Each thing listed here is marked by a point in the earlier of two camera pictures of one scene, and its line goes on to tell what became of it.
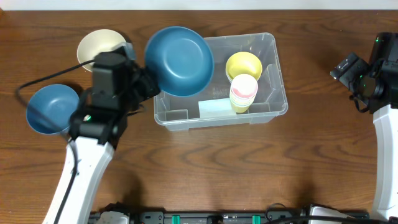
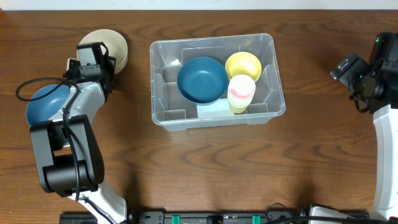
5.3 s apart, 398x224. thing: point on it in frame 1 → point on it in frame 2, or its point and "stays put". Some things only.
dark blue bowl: x=50 y=108 stays put
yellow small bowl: x=244 y=62 stays put
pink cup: x=244 y=85 stays put
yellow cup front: x=240 y=109 stays put
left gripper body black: x=149 y=84 → x=109 y=65
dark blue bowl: x=181 y=59 → x=203 y=81
